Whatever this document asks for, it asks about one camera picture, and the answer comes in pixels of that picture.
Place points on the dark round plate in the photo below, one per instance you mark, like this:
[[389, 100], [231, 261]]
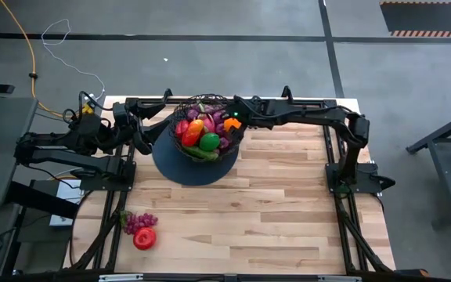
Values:
[[186, 172]]

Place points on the black aluminium table frame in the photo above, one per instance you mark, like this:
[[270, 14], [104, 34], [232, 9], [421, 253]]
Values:
[[342, 231]]

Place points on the white power box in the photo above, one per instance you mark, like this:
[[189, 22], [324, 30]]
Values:
[[69, 196]]

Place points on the purple grape bunch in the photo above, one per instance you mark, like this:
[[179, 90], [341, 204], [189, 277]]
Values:
[[141, 222], [217, 116]]

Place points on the orange fruit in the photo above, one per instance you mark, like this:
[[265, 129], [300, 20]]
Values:
[[232, 124]]

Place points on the pink dragon fruit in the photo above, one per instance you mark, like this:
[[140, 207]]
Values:
[[209, 124]]

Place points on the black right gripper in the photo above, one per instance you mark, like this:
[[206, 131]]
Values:
[[255, 111]]

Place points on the silver metal bracket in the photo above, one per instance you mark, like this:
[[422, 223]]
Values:
[[120, 277]]

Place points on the black side table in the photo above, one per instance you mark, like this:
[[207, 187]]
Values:
[[444, 172]]

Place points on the green cucumber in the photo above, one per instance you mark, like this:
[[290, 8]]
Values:
[[202, 153]]

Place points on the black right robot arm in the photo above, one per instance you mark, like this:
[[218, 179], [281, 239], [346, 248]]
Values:
[[351, 156]]

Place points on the white power adapter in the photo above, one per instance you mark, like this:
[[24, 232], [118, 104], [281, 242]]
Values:
[[90, 96]]

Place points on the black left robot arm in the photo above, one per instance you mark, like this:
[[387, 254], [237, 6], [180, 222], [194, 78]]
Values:
[[73, 160]]

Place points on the black hazard striped mat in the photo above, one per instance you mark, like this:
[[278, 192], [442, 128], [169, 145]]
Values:
[[425, 17]]

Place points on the red orange mango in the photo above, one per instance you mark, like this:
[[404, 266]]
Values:
[[192, 135]]

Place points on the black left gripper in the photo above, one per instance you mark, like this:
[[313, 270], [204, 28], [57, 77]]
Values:
[[123, 115]]

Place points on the green lime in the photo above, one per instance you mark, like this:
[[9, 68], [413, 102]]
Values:
[[210, 142]]

